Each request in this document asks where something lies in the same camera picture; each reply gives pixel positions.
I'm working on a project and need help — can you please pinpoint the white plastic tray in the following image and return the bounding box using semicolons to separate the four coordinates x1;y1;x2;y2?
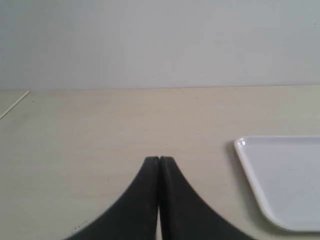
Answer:
233;135;320;233

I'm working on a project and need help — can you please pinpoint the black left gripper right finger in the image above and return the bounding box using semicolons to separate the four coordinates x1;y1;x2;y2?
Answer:
159;156;252;240

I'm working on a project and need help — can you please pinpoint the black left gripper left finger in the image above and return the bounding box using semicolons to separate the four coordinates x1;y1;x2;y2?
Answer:
68;156;160;240

